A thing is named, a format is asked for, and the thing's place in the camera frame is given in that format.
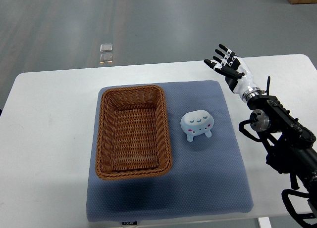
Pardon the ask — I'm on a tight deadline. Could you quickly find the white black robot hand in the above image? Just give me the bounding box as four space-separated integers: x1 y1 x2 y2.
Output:
204 44 262 103

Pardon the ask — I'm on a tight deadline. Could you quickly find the light blue toy figure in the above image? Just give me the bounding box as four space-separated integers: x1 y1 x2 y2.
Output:
180 110 214 142

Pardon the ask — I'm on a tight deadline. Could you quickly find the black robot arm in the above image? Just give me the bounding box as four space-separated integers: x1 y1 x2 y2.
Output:
239 87 317 228

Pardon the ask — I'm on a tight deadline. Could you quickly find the brown wicker basket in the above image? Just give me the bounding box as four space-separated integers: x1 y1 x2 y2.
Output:
95 85 172 180

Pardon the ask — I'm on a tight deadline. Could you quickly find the blue grey cushion mat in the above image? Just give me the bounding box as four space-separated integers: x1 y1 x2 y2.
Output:
86 80 253 222

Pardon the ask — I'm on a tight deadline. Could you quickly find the lower metal floor plate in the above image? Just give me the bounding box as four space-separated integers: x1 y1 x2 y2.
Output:
100 53 113 64

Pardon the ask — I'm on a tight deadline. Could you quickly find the metal floor plate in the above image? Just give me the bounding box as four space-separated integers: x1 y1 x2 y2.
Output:
100 43 113 52
100 53 113 64

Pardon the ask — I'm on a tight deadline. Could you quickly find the upper metal floor plate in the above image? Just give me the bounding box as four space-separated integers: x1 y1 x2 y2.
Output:
100 43 113 52

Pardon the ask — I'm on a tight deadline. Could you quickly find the white table leg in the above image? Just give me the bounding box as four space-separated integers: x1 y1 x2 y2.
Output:
258 217 272 228

